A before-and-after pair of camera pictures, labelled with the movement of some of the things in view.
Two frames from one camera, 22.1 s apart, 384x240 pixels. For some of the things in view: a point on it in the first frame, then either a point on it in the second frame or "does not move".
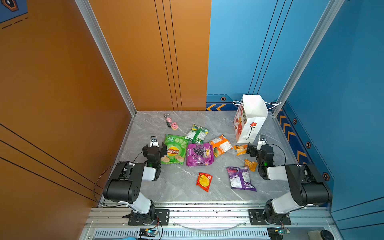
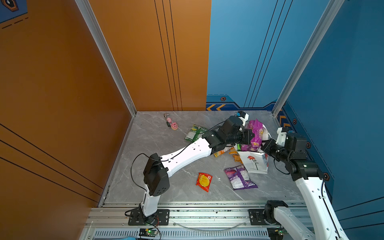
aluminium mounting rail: [212, 221] does not move
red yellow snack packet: [204, 181] does not move
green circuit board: [148, 232] does not move
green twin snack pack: [197, 134] does not move
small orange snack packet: [240, 149] → [237, 157]
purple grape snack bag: [199, 154] → [256, 128]
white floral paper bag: [249, 117] → [256, 162]
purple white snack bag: [239, 178] does not move
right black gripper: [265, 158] → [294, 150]
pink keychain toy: [174, 125] does not move
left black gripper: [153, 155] → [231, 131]
